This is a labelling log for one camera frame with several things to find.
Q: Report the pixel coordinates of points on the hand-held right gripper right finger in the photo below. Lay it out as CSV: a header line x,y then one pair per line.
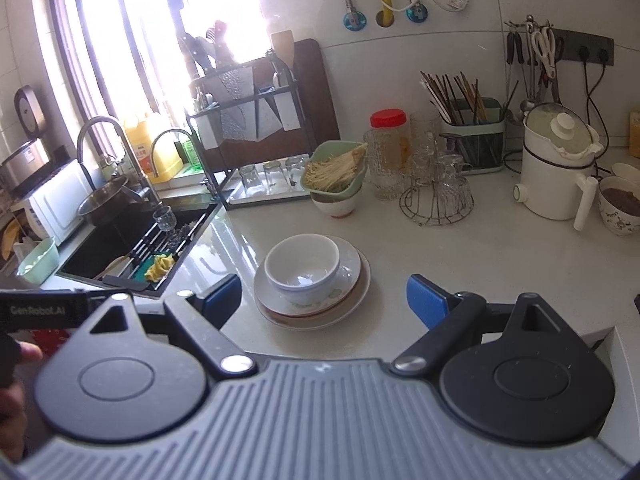
x,y
425,305

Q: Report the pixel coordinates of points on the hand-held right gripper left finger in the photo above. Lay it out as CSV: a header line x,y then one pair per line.
x,y
220,301

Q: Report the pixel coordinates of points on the brown-rimmed leaf pattern plate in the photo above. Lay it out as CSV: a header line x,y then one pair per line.
x,y
365,280

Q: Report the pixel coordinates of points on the cream small bowl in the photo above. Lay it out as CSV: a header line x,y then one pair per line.
x,y
300,267

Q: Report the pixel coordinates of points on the pink flower white plate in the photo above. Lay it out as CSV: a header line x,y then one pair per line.
x,y
310,325

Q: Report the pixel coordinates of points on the bluish white small bowl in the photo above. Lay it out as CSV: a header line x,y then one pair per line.
x,y
327,284

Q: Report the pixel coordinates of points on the person's left hand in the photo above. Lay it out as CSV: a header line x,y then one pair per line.
x,y
12,410

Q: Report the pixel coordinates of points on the green plastic basin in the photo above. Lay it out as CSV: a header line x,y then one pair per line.
x,y
40,262

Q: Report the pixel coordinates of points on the yellow cloth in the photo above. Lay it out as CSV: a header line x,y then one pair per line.
x,y
160,267

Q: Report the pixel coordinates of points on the black sink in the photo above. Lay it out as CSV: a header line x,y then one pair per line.
x,y
100,245

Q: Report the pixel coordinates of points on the black sink drain rack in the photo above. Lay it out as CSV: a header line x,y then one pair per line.
x,y
150,245

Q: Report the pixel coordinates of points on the clear wine glass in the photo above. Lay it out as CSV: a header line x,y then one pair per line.
x,y
163,217

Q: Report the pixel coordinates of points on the white tray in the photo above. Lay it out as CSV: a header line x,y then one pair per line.
x,y
260,200

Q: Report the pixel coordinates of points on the white microwave oven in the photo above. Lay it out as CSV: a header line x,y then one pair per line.
x,y
55,200

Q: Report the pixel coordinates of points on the clear glass cup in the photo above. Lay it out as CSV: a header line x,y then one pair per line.
x,y
456,185

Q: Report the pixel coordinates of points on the clear drinking glass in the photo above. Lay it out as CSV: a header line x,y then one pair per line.
x,y
274,176
248,179
296,172

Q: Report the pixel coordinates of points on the steel pot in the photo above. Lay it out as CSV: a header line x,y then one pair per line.
x,y
110,205

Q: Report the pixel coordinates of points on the white bowl with brown band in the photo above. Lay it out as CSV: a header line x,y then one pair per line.
x,y
336,206

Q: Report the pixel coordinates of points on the textured glass cup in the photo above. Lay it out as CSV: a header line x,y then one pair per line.
x,y
381,175

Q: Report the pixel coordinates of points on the green detergent bottle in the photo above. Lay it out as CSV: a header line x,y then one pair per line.
x,y
191,155

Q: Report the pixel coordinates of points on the steel rice cooker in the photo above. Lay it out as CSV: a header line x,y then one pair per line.
x,y
22,160

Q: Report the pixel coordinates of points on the black dish rack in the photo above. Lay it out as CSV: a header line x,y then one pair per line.
x,y
192,140

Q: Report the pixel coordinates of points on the dried noodles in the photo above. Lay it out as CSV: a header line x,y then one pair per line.
x,y
335,167

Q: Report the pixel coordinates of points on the yellow oil bottle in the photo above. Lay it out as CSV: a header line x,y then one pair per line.
x,y
145,152

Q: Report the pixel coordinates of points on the green chopstick holder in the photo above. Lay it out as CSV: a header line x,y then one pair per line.
x,y
475,145

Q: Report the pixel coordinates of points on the white cutlery holder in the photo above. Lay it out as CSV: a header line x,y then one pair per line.
x,y
207,130
290,110

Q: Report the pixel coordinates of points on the white electric pot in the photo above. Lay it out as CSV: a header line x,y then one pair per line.
x,y
550,185

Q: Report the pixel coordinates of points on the small steel faucet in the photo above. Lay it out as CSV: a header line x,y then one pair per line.
x,y
170,134

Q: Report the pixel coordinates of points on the green colander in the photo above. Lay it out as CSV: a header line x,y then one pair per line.
x,y
330,149

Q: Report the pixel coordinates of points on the red-lidded glass jar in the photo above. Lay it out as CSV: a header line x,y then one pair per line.
x,y
389,120

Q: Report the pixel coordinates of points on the tall steel faucet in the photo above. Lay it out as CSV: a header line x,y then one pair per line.
x,y
100,122

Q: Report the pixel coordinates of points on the bundle of chopsticks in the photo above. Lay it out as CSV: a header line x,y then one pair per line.
x,y
450,95

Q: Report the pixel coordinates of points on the patterned white mug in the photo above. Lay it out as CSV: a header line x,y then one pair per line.
x,y
620,210

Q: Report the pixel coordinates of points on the wooden spatula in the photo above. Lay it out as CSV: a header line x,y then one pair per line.
x,y
282,47

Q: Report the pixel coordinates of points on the dark wall hook rail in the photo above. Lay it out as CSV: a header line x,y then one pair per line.
x,y
585,45

